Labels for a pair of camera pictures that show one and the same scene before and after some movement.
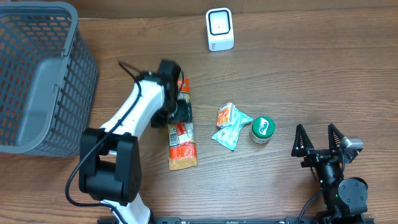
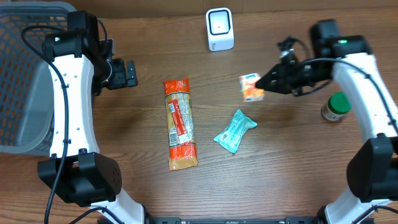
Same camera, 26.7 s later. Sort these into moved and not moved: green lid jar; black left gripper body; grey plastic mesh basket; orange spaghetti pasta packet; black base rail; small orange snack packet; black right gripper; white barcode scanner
Moved: green lid jar; black left gripper body; black right gripper; small orange snack packet
Not moved: grey plastic mesh basket; white barcode scanner; black base rail; orange spaghetti pasta packet
